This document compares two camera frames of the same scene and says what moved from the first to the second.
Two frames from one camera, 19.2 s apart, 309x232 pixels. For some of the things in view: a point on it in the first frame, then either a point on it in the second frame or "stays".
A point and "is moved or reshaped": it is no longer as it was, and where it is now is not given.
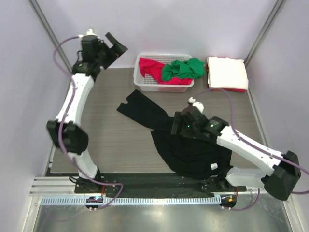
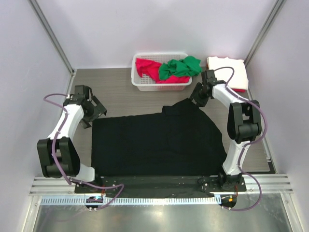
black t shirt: x=188 y=155 is moved or reshaped
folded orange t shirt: x=207 y=66 stays
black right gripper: x=179 y=118 → x=201 y=102
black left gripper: x=117 y=51 → x=96 y=103
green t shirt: x=192 y=68 is moved or reshaped
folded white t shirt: x=227 y=73 stays
